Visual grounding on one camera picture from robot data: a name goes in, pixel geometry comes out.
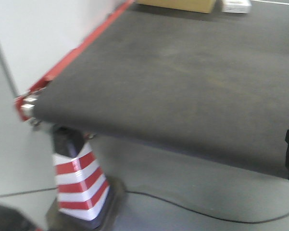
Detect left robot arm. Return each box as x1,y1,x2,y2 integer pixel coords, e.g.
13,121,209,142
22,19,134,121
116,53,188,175
0,204,43,231

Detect red white cone left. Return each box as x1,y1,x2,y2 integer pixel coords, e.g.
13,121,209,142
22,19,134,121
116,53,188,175
46,126,126,231

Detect cardboard box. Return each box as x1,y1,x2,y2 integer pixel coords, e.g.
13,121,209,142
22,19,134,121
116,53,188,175
136,0,216,13

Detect white long box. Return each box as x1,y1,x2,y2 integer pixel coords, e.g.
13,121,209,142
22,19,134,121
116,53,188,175
222,0,252,14

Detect black floor cable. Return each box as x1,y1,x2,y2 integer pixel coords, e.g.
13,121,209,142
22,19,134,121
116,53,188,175
0,187,289,223

